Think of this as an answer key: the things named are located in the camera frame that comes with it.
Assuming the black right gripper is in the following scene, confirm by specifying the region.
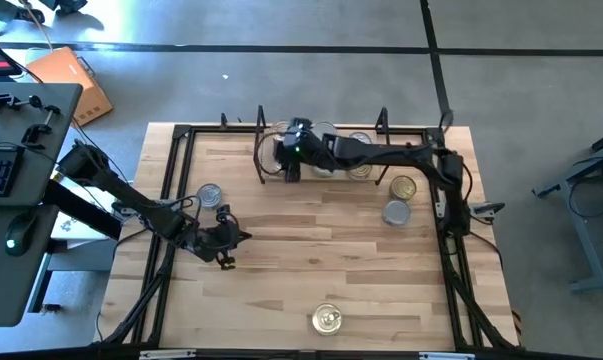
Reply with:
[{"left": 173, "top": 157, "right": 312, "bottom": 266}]
[{"left": 280, "top": 130, "right": 335, "bottom": 183}]

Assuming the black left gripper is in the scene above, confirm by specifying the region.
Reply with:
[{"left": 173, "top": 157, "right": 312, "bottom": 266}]
[{"left": 195, "top": 224, "right": 254, "bottom": 272}]

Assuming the Bumble Bee light tuna can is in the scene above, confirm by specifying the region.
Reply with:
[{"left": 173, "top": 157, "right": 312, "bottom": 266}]
[
  {"left": 311, "top": 120, "right": 340, "bottom": 139},
  {"left": 310, "top": 163, "right": 339, "bottom": 180}
]

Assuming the green label tuna can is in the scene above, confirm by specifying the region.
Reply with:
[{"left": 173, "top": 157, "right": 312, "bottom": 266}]
[{"left": 196, "top": 182, "right": 224, "bottom": 210}]

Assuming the Wild Planet albacore tuna can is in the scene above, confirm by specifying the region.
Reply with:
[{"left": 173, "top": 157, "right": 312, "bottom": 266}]
[{"left": 347, "top": 130, "right": 374, "bottom": 147}]

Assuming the silver-lidded seafood can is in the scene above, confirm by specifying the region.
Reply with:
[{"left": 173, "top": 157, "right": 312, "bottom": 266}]
[{"left": 381, "top": 199, "right": 412, "bottom": 227}]

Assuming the pink salmon can pull-tab lid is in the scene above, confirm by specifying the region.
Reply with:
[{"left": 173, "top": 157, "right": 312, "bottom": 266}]
[{"left": 311, "top": 302, "right": 344, "bottom": 336}]

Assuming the wooden shelf with black legs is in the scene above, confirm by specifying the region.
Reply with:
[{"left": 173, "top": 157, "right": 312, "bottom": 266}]
[{"left": 253, "top": 104, "right": 393, "bottom": 187}]

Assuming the black mounting beam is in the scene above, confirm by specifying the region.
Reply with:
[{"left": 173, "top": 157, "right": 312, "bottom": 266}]
[{"left": 43, "top": 179, "right": 123, "bottom": 242}]

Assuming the white printed paper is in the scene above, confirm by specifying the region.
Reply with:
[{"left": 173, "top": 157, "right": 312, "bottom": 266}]
[{"left": 50, "top": 209, "right": 125, "bottom": 242}]

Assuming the black computer mouse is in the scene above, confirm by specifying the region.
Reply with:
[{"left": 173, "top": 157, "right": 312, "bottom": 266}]
[{"left": 4, "top": 212, "right": 40, "bottom": 259}]

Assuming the black desk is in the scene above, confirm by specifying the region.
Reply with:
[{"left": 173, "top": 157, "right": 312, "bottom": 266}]
[
  {"left": 0, "top": 203, "right": 58, "bottom": 329},
  {"left": 0, "top": 82, "right": 84, "bottom": 209}
]

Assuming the black desk clamp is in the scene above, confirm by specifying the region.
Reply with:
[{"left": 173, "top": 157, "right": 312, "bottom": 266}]
[
  {"left": 0, "top": 91, "right": 45, "bottom": 115},
  {"left": 20, "top": 104, "right": 62, "bottom": 150}
]

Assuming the orange box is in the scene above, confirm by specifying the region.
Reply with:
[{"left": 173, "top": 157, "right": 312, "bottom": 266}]
[{"left": 25, "top": 46, "right": 115, "bottom": 128}]

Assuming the black chair base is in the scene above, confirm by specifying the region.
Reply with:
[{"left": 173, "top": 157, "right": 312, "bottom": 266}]
[{"left": 40, "top": 0, "right": 88, "bottom": 15}]

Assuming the grey metal stand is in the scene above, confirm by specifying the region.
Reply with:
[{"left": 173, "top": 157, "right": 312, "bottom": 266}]
[{"left": 530, "top": 124, "right": 603, "bottom": 296}]

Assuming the person's foot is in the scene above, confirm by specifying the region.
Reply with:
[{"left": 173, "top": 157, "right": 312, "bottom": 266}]
[{"left": 0, "top": 0, "right": 46, "bottom": 37}]

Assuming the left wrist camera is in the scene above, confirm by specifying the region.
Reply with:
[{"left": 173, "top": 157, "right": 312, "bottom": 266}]
[{"left": 215, "top": 213, "right": 242, "bottom": 232}]

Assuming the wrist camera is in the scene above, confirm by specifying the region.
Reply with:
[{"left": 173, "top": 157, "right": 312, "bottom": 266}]
[
  {"left": 215, "top": 213, "right": 242, "bottom": 232},
  {"left": 288, "top": 117, "right": 315, "bottom": 135}
]

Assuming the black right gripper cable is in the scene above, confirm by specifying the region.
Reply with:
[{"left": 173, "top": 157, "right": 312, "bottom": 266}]
[{"left": 253, "top": 130, "right": 287, "bottom": 177}]

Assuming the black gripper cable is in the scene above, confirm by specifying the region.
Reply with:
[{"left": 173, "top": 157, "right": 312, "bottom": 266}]
[
  {"left": 253, "top": 130, "right": 287, "bottom": 177},
  {"left": 168, "top": 193, "right": 235, "bottom": 229}
]

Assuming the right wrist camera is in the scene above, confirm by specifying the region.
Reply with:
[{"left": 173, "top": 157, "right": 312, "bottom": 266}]
[{"left": 288, "top": 117, "right": 315, "bottom": 135}]

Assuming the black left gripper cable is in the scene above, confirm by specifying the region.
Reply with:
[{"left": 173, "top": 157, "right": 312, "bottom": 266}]
[{"left": 168, "top": 193, "right": 235, "bottom": 229}]

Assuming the black metal table frame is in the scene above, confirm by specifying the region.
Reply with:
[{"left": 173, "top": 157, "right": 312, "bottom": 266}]
[{"left": 130, "top": 122, "right": 485, "bottom": 360}]

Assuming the black diagonal frame strut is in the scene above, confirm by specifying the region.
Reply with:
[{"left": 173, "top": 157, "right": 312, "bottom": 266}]
[
  {"left": 438, "top": 239, "right": 515, "bottom": 350},
  {"left": 98, "top": 234, "right": 180, "bottom": 347}
]

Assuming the silver metal bracket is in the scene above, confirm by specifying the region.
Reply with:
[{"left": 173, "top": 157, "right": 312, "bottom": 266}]
[
  {"left": 138, "top": 348, "right": 197, "bottom": 360},
  {"left": 418, "top": 351, "right": 476, "bottom": 360}
]

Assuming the black floor cable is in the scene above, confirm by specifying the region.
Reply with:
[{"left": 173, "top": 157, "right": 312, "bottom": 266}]
[{"left": 73, "top": 117, "right": 132, "bottom": 174}]

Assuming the yellow hanging cord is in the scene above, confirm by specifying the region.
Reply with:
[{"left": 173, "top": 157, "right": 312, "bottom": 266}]
[{"left": 19, "top": 0, "right": 57, "bottom": 54}]

